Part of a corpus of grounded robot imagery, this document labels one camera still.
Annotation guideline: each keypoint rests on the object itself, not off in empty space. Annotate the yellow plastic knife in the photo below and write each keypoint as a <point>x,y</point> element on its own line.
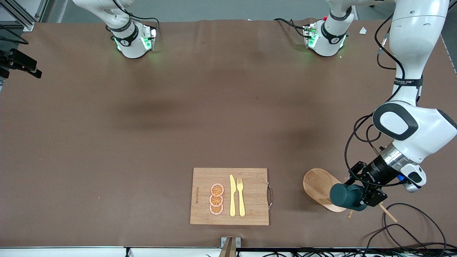
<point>232,196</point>

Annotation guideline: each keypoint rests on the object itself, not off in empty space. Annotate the wooden mug tree rack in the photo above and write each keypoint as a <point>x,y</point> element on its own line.
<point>317,184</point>

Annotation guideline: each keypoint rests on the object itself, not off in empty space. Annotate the toy orange slice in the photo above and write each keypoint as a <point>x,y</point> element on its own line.
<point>216,209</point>
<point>216,200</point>
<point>217,189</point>

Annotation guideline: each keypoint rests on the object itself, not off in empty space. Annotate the wooden cutting board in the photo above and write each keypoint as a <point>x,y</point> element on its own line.
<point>253,175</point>

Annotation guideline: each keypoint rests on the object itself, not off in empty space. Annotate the metal mounting bracket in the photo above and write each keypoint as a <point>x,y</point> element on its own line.
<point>238,242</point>

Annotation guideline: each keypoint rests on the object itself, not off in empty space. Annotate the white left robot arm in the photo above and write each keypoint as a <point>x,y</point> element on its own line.
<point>414,35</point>

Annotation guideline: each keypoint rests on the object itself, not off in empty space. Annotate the brown upright post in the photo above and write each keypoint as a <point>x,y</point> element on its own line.
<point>228,250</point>

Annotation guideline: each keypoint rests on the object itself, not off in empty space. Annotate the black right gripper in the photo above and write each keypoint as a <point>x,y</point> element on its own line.
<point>22,61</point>

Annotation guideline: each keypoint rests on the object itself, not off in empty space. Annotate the white table edge rail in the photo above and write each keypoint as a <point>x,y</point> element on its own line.
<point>53,252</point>

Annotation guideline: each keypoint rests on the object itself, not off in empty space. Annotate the yellow plastic fork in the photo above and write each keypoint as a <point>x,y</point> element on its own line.
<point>241,200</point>

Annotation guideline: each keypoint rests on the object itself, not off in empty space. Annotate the white paper scrap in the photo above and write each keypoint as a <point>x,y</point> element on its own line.
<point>363,30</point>

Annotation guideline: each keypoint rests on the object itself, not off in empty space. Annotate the table cover sheet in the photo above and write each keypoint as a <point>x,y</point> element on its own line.
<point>71,160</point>

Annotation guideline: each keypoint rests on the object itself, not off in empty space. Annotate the aluminium frame profile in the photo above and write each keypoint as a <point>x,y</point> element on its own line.
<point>21,18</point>

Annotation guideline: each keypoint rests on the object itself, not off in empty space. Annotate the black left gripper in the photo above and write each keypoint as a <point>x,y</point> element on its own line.
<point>377,170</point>

